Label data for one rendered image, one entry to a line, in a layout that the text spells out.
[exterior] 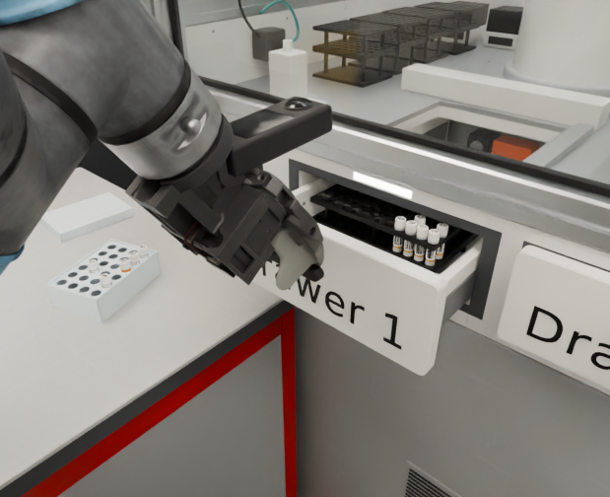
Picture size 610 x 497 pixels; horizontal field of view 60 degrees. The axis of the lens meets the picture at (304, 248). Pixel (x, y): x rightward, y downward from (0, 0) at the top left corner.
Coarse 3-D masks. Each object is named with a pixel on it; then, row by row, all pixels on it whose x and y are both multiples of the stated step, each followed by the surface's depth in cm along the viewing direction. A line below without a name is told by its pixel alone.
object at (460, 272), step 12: (324, 180) 72; (300, 192) 69; (312, 192) 71; (312, 204) 72; (480, 240) 70; (468, 252) 57; (480, 252) 57; (444, 264) 65; (456, 264) 55; (468, 264) 55; (444, 276) 53; (456, 276) 54; (468, 276) 56; (456, 288) 55; (468, 288) 57; (456, 300) 56; (444, 312) 54
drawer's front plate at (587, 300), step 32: (544, 256) 50; (512, 288) 53; (544, 288) 50; (576, 288) 48; (608, 288) 46; (512, 320) 54; (544, 320) 52; (576, 320) 50; (608, 320) 48; (544, 352) 53; (576, 352) 51; (608, 352) 49; (608, 384) 50
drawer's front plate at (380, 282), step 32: (320, 224) 55; (352, 256) 51; (384, 256) 50; (320, 288) 56; (352, 288) 53; (384, 288) 50; (416, 288) 47; (384, 320) 52; (416, 320) 49; (384, 352) 54; (416, 352) 51
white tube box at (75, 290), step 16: (112, 240) 77; (96, 256) 74; (112, 256) 75; (128, 256) 74; (64, 272) 70; (80, 272) 71; (96, 272) 71; (112, 272) 71; (128, 272) 70; (144, 272) 73; (160, 272) 76; (48, 288) 68; (64, 288) 68; (80, 288) 68; (96, 288) 68; (112, 288) 68; (128, 288) 71; (64, 304) 69; (80, 304) 67; (96, 304) 66; (112, 304) 68; (96, 320) 67
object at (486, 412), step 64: (320, 320) 79; (448, 320) 63; (320, 384) 86; (384, 384) 75; (448, 384) 67; (512, 384) 60; (576, 384) 54; (320, 448) 94; (384, 448) 81; (448, 448) 71; (512, 448) 64; (576, 448) 57
